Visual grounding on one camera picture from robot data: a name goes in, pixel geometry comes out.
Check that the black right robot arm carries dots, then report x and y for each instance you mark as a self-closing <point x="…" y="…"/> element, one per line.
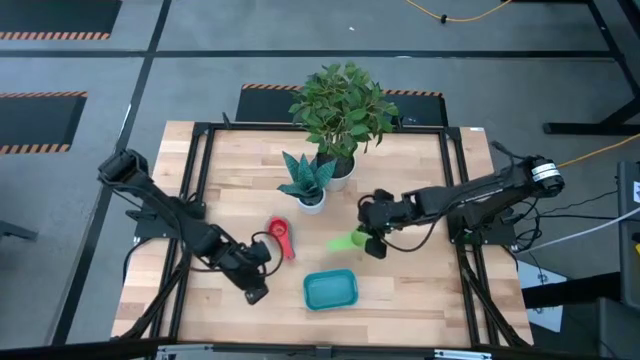
<point x="475" y="195"/>

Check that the pinkish red measuring cup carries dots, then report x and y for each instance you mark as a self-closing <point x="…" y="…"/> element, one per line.
<point x="287" y="247"/>

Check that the green measuring cup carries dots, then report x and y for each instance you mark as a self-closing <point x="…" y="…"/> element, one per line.
<point x="340" y="244"/>

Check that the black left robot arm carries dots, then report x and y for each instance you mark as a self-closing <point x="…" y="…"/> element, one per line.
<point x="165" y="210"/>

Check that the black stand frame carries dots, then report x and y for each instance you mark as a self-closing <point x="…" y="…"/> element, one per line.
<point x="575" y="128"/>

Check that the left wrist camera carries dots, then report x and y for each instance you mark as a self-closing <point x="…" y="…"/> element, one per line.
<point x="256" y="296"/>

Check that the teal plastic basket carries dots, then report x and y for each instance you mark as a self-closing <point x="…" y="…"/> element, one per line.
<point x="331" y="290"/>

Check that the grey furniture foot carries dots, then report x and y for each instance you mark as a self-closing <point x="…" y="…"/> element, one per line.
<point x="15" y="231"/>

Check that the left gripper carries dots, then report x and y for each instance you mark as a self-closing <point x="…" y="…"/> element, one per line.
<point x="242" y="262"/>

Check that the dark grey floor box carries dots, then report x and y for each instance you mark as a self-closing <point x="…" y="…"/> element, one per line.
<point x="620" y="330"/>

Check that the white paper sheet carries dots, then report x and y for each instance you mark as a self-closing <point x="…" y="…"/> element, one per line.
<point x="550" y="317"/>

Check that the black hazard-striped floor mat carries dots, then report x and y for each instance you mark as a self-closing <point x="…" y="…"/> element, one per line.
<point x="35" y="120"/>
<point x="50" y="20"/>
<point x="265" y="107"/>

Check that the leafy green potted plant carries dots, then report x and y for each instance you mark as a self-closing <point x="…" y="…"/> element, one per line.
<point x="345" y="110"/>

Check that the black aluminium table frame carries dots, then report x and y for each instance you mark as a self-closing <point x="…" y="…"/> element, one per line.
<point x="240" y="127"/>

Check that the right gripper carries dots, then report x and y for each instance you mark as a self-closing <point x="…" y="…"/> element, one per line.
<point x="387" y="212"/>

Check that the snake plant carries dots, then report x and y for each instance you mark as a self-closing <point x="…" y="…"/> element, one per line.
<point x="307" y="182"/>

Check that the black camera rig bar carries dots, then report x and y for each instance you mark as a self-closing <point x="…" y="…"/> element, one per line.
<point x="75" y="351"/>

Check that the grey cabinet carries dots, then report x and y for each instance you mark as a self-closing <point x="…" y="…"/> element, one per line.
<point x="627" y="225"/>

